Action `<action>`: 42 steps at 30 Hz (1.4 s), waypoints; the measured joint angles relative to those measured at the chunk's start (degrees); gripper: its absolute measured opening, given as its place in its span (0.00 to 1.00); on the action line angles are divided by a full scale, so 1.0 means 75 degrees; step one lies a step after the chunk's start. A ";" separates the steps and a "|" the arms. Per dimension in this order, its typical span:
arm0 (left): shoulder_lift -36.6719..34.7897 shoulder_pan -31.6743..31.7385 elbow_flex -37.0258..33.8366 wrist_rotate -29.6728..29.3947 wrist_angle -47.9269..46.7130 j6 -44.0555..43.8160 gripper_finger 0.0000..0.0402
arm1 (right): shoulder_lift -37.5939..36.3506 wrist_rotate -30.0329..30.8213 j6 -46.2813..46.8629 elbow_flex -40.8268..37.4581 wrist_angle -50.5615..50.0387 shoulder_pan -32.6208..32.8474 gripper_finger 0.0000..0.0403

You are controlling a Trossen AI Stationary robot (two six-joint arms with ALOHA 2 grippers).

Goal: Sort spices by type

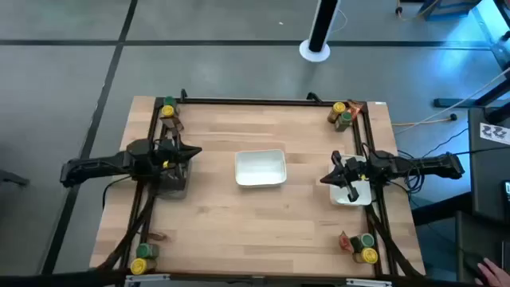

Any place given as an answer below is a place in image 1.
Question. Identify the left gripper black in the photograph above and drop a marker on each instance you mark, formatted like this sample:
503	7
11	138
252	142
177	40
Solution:
167	155

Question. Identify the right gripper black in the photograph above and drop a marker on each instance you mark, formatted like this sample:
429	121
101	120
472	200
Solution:
354	171

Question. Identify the dark transparent plastic bin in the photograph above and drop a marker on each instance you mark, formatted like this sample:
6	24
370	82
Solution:
171	192

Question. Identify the yellow lid spice jar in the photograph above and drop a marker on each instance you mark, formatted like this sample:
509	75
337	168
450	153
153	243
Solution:
168	111
138	266
339	107
369	255

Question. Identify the green lid spice jar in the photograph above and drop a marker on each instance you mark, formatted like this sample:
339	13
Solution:
367	240
170	100
143	250
346	116

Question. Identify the taco seasoning packet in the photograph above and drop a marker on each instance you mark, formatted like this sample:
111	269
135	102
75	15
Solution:
356	107
344	243
169	121
157	237

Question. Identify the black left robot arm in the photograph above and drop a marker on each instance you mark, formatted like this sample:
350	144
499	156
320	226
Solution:
99	165

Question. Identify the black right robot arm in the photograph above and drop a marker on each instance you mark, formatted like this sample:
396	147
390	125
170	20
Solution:
430	165

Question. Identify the white plastic bin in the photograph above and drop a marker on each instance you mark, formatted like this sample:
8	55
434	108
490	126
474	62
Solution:
259	171
338	196

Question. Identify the black clamp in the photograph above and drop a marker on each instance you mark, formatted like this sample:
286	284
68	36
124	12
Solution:
314	97
183	95

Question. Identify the black desk foot bar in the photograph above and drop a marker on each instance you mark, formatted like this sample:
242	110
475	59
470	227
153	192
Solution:
450	103
438	209

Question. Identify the white and black pole stand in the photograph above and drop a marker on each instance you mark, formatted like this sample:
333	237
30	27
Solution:
307	55

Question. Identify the black desk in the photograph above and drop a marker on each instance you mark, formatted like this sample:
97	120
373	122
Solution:
488	179

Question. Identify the black side table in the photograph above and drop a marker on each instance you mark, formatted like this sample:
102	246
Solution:
478	239

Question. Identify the black computer mouse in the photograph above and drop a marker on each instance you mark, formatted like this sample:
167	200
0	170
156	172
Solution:
472	261

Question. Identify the white paper with black marks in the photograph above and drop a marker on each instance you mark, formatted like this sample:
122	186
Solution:
494	133

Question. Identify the black device with screen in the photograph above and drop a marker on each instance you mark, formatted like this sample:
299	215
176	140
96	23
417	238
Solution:
507	191

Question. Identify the grey floor object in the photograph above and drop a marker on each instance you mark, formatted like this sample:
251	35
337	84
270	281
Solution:
12	178

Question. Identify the person's hand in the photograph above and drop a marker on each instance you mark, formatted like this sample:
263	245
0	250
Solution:
494	275

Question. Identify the blue box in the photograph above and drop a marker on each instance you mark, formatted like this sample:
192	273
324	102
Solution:
450	8

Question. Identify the black aluminium table frame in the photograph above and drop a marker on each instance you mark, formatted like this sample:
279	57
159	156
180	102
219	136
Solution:
255	101

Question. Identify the silver metal bracket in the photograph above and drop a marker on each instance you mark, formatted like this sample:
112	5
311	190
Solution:
147	277
368	282

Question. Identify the grey metal desk frame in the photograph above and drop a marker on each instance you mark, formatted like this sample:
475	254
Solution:
492	28

